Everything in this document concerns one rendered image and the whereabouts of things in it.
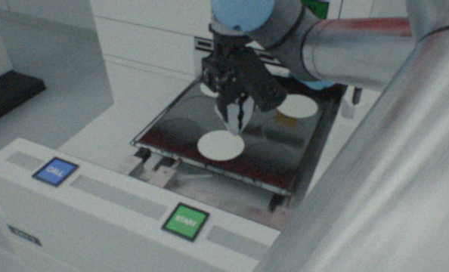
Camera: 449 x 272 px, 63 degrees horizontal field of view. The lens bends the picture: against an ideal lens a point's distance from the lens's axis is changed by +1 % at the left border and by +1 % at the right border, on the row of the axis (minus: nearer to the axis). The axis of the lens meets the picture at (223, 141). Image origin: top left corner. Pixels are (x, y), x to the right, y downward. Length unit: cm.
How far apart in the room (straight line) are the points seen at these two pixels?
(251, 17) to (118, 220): 36
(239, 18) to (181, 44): 69
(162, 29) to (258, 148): 52
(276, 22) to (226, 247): 32
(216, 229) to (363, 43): 34
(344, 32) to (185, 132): 50
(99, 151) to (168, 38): 41
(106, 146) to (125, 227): 40
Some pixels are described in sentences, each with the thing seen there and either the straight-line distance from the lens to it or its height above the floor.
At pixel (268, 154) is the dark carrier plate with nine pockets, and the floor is 90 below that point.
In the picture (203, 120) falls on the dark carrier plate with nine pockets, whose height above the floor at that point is 90.
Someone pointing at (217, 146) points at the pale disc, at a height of 90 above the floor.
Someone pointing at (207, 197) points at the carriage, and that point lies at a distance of 72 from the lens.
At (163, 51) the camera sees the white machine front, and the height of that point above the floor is 91.
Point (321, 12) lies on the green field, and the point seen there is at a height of 110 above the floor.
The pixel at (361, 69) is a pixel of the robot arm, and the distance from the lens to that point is 40.
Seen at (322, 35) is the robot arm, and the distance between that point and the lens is 45.
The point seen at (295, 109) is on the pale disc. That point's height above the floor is 90.
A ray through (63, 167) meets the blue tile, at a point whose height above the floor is 96.
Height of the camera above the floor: 142
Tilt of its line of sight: 40 degrees down
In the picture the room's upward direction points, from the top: straight up
